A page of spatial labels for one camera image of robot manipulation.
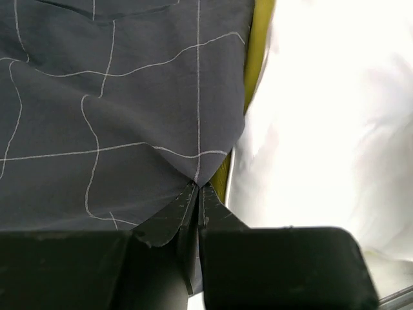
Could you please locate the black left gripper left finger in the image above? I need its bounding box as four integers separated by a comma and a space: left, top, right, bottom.
1, 183, 197, 309

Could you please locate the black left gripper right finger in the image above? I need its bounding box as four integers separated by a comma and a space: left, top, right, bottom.
199, 185, 379, 310

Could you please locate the white pillow with yellow piping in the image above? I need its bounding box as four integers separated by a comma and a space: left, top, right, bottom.
225, 1, 412, 261

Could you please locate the dark grey checked pillowcase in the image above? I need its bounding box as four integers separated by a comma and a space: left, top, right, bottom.
1, 1, 254, 231

